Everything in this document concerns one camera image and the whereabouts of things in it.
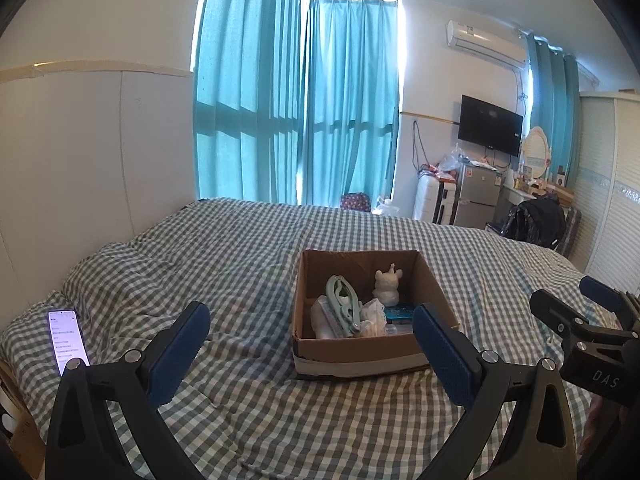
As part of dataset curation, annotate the checked blanket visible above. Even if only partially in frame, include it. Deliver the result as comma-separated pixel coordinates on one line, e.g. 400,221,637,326
0,197,626,480

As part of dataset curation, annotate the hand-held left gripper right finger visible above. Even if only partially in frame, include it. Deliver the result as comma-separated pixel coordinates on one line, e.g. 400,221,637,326
412,302,583,480

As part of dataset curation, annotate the black wall television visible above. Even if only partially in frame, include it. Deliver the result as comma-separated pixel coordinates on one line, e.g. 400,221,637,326
458,95,524,158

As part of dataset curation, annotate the smartphone with lit screen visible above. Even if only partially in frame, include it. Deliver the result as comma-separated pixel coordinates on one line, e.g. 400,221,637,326
47,309,92,377

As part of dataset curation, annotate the white bag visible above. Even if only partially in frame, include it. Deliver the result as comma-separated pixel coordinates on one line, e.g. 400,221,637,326
359,298,387,337

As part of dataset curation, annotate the oval white mirror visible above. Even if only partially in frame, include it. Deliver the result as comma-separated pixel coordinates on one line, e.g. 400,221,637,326
520,126,551,181

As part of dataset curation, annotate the white dressing table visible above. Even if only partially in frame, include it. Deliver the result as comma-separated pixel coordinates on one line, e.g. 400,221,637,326
502,180,576,208

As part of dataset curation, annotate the hanging wall cable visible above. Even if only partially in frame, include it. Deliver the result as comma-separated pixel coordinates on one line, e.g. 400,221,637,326
411,119,431,173

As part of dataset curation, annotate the plastic bag on fridge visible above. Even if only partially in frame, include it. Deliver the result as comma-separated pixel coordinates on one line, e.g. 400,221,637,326
437,146,471,176

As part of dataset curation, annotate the white headboard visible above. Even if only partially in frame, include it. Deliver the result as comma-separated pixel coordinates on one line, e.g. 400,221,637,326
0,60,196,331

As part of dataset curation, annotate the white plush toy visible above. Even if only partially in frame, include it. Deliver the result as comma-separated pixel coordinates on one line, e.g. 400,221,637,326
372,262,402,307

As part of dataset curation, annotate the white suitcase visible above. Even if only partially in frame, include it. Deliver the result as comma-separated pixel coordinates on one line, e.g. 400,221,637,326
412,175,458,226

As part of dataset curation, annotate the white slatted wardrobe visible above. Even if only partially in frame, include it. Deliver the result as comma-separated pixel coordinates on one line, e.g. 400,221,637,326
570,91,640,291

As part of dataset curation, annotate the white air conditioner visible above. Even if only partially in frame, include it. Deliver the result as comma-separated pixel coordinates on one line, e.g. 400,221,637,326
446,20,530,68

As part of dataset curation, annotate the narrow teal curtain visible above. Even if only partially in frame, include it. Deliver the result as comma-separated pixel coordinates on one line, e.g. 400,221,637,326
527,32,582,191

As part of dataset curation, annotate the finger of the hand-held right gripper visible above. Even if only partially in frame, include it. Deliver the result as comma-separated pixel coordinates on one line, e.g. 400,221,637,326
530,287,636,356
579,276,640,331

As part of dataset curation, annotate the clear plastic packet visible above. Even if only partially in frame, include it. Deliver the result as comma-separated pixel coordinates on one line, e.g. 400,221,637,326
310,296,353,341

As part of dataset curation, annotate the silver small fridge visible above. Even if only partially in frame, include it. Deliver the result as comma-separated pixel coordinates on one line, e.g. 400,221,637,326
452,161,502,231

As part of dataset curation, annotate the cardboard box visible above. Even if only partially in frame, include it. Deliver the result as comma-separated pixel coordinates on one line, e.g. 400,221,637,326
291,249,461,378

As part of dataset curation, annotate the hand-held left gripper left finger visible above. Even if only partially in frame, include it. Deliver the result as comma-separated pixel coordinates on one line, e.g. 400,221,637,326
45,301,212,480

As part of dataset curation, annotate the wide teal curtain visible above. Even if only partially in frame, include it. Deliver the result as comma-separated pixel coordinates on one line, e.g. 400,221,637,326
192,0,306,206

